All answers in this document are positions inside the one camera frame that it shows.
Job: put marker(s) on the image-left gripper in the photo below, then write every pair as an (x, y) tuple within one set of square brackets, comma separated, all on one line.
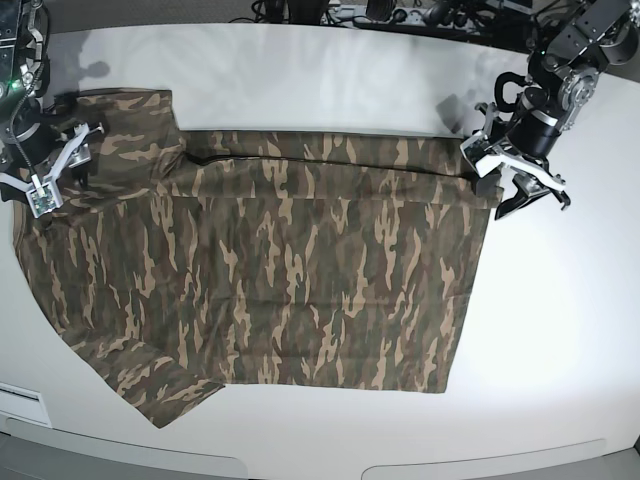
[(39, 132)]

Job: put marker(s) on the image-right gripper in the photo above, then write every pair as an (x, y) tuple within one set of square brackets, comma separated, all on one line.
[(534, 135)]

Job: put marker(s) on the camouflage T-shirt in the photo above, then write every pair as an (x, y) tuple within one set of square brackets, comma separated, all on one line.
[(195, 260)]

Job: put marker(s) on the grey power strip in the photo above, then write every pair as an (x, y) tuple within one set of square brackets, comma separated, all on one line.
[(412, 18)]

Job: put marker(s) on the white label plate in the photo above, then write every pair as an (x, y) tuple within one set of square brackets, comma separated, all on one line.
[(24, 405)]

